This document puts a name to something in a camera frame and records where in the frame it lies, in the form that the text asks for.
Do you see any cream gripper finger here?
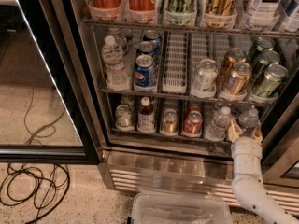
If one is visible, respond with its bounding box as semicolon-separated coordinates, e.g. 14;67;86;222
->
227;119;243;142
251;125;263;143

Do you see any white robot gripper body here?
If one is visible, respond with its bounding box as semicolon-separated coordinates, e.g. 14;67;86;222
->
231;136;262;175

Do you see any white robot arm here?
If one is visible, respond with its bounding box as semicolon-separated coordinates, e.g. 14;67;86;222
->
231;120;299;224

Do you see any clear water bottle bottom shelf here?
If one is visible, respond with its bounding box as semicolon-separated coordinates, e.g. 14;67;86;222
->
204;106;231;142

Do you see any clear water bottle shelf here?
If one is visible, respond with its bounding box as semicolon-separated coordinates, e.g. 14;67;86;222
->
102;35;129;91
204;106;231;142

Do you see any gold can bottom shelf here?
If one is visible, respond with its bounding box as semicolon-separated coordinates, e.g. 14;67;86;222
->
161;109;178;134

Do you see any empty white shelf glide tray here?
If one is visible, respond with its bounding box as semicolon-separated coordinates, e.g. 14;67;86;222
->
162;33;188;94

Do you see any brown glass drink bottle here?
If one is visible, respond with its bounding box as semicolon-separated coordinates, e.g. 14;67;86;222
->
137;96;155;133

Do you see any stainless steel fridge base grille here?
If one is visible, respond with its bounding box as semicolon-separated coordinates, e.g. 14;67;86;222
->
98;149;299;217

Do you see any clear water bottle middle shelf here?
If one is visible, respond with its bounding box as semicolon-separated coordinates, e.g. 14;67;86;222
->
102;35;129;91

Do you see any glass fridge door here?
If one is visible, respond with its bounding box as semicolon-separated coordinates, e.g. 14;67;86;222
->
0;0;100;164

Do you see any red soda can front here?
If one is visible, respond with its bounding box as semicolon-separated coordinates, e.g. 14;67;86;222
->
182;111;203;137

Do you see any gold can front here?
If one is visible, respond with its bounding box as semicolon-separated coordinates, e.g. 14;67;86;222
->
221;62;252;95

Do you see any white silver can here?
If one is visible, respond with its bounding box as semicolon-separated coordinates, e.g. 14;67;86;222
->
191;59;218;98

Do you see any green can front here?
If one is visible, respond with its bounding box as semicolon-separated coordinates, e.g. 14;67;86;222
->
252;64;288;98

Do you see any gold can back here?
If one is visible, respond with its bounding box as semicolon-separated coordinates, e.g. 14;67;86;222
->
219;48;247;84

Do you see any green can middle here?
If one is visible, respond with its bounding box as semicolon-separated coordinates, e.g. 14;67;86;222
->
250;50;280;85

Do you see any green can back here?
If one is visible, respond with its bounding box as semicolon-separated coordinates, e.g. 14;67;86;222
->
246;37;275;64

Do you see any blue pepsi can front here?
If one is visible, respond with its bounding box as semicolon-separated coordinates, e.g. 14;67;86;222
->
134;55;156;92

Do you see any blue pepsi can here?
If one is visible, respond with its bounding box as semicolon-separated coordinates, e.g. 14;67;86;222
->
136;41;157;60
134;55;156;92
143;30;162;48

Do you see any white can bottom left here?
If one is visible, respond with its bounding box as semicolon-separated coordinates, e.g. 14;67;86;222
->
115;105;133;131

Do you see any clear plastic storage bin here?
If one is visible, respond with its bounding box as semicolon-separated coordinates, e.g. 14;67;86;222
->
130;192;233;224

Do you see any white blue tall can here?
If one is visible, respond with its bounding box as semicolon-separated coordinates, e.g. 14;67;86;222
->
244;0;280;31

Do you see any gold tall can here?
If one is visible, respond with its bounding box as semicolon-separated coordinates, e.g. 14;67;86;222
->
201;0;237;29

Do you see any blue pepsi can middle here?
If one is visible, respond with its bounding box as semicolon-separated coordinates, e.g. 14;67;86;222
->
136;41;157;60

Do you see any blue pepsi can back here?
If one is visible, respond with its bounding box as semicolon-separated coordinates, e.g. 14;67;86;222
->
143;30;162;48

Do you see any green tall can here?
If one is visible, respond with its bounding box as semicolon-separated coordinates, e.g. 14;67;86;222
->
164;0;197;26

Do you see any orange tall can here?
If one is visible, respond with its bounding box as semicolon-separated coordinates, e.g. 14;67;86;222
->
89;0;122;21
127;0;156;23

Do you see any orange tall can left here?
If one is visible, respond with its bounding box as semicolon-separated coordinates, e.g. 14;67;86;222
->
89;0;122;21

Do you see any black cable on floor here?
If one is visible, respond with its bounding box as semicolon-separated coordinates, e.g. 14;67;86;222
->
0;162;71;224

